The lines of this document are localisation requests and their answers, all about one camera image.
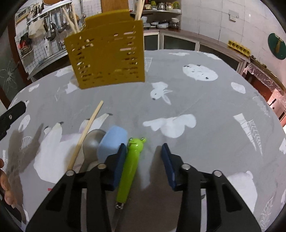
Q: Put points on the wall utensil rack shelf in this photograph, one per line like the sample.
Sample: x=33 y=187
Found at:
x=48 y=9

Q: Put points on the wire basket with red item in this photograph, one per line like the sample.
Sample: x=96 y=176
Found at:
x=25 y=45

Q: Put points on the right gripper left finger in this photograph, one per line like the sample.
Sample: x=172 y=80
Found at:
x=61 y=209

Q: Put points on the yellow perforated utensil basket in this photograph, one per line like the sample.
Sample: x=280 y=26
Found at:
x=109 y=50

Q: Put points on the white wall socket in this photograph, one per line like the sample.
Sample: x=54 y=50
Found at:
x=233 y=16

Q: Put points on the yellow egg tray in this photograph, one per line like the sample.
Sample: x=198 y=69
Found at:
x=239 y=48

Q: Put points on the white kitchen counter cabinets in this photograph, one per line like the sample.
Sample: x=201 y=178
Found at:
x=156 y=39

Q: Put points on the wooden cutting board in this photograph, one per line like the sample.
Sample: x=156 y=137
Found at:
x=112 y=5

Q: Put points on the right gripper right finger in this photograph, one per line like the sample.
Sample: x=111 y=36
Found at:
x=225 y=208

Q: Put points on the wooden chopstick beside it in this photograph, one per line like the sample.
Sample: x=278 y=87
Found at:
x=72 y=26

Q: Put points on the person's left hand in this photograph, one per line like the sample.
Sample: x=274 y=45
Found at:
x=6 y=188

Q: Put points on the wooden chopstick on table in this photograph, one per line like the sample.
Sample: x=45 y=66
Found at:
x=82 y=137

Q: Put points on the light blue sponge block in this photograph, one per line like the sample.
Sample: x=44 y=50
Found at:
x=111 y=142

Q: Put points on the green round wall plaque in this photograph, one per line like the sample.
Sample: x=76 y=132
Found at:
x=277 y=46

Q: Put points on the green frog handle utensil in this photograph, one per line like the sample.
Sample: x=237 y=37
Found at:
x=134 y=148

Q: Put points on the corner steel shelf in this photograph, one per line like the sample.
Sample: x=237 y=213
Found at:
x=158 y=12

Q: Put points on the stainless steel sink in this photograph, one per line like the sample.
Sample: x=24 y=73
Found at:
x=46 y=62

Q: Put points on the dark brown glass door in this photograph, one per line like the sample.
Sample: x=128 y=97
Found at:
x=13 y=75

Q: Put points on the grey patterned tablecloth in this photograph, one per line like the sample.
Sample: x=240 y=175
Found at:
x=196 y=103

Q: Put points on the wooden chopstick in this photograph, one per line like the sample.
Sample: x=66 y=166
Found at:
x=82 y=137
x=77 y=30
x=72 y=26
x=139 y=9

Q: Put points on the white hanging cloth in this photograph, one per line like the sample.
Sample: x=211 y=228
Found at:
x=36 y=29

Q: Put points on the white soap bottle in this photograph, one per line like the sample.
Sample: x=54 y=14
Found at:
x=48 y=48

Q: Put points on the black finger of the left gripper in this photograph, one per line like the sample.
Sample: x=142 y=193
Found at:
x=10 y=116

